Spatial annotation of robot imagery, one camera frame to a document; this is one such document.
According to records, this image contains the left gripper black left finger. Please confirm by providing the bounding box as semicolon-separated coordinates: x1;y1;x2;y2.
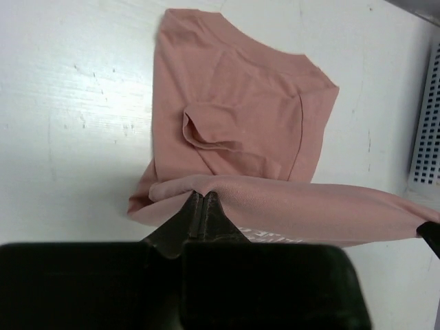
1;193;200;329

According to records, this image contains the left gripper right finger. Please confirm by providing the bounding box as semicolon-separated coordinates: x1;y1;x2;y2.
179;192;372;329

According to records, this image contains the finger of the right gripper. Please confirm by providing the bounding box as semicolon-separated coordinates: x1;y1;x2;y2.
417;221;440;259

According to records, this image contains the pink t shirt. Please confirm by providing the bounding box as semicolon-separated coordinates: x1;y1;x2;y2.
128;9;439;246

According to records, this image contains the white plastic basket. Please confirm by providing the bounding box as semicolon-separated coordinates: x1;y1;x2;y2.
408;41;439;197

